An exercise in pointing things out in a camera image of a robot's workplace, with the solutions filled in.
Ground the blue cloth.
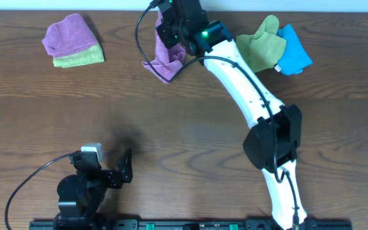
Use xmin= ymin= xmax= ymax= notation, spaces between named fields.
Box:
xmin=275 ymin=24 xmax=313 ymax=75

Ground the purple microfiber cloth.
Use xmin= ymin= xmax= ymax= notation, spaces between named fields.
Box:
xmin=142 ymin=10 xmax=187 ymax=84

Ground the left black cable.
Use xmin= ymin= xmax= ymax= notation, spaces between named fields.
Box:
xmin=4 ymin=152 xmax=76 ymax=230

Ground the right black cable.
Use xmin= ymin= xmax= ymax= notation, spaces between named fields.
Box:
xmin=134 ymin=0 xmax=302 ymax=229

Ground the crumpled green cloth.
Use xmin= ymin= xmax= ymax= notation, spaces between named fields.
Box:
xmin=236 ymin=15 xmax=287 ymax=72

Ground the black cable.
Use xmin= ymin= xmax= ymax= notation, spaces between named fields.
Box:
xmin=4 ymin=152 xmax=76 ymax=230
xmin=134 ymin=0 xmax=302 ymax=229

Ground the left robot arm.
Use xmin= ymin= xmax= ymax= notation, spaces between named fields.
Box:
xmin=53 ymin=143 xmax=133 ymax=229

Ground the folded green cloth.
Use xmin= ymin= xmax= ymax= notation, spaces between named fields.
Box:
xmin=53 ymin=44 xmax=105 ymax=68

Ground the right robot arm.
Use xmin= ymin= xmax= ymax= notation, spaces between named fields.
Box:
xmin=150 ymin=0 xmax=307 ymax=229

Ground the folded purple cloth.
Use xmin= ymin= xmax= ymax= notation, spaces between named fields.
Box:
xmin=42 ymin=13 xmax=98 ymax=58

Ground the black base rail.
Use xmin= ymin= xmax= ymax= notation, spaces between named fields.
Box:
xmin=29 ymin=213 xmax=353 ymax=230

